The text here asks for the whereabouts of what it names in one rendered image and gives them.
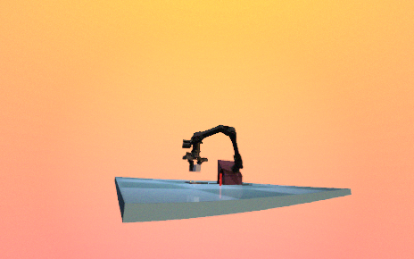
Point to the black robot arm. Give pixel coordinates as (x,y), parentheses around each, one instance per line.
(196,141)

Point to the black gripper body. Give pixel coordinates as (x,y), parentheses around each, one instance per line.
(195,156)

